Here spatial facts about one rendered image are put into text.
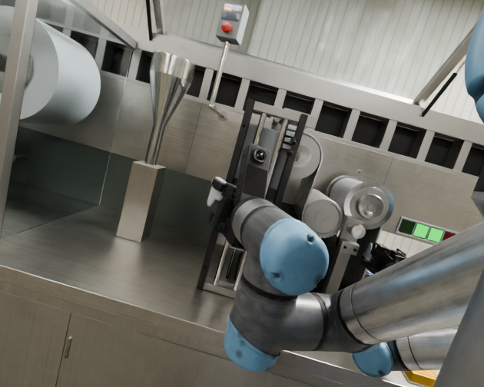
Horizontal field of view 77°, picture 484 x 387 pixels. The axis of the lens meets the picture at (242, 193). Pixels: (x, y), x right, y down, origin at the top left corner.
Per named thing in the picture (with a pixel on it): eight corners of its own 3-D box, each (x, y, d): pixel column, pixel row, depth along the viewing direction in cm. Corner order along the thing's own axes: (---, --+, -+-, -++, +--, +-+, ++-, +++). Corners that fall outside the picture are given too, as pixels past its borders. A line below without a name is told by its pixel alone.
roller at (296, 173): (268, 171, 94) (282, 127, 92) (267, 167, 119) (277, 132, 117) (312, 184, 94) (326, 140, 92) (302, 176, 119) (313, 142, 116)
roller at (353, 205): (344, 218, 93) (357, 182, 91) (326, 203, 119) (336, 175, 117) (380, 229, 93) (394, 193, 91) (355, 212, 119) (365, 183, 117)
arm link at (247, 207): (253, 197, 41) (300, 216, 44) (242, 190, 45) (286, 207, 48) (230, 247, 42) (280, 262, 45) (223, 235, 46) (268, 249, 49)
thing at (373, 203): (389, 204, 90) (372, 224, 91) (386, 203, 92) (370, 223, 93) (369, 190, 90) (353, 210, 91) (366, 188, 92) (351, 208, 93)
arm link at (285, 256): (259, 302, 32) (282, 226, 31) (230, 257, 42) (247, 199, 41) (320, 307, 35) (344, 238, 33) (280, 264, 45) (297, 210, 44)
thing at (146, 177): (105, 236, 104) (142, 66, 95) (124, 226, 118) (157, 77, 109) (144, 247, 103) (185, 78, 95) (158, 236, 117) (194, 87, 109)
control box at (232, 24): (212, 33, 89) (221, -3, 88) (220, 41, 96) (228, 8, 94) (234, 37, 88) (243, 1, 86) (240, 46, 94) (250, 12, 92)
